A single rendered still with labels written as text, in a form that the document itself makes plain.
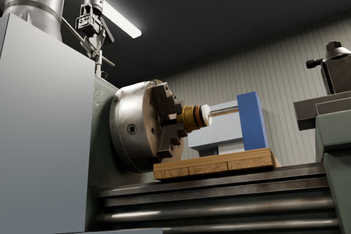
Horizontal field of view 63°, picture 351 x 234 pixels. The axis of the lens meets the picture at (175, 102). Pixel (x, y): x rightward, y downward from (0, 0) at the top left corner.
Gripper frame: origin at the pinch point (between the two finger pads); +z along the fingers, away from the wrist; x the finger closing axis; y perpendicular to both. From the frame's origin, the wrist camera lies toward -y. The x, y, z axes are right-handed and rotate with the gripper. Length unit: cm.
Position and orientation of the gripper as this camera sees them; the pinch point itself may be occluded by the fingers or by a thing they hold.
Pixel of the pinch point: (93, 55)
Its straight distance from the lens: 114.7
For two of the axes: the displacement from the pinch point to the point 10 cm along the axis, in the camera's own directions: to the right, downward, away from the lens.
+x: 9.2, -2.0, -3.4
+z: 0.5, 9.2, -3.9
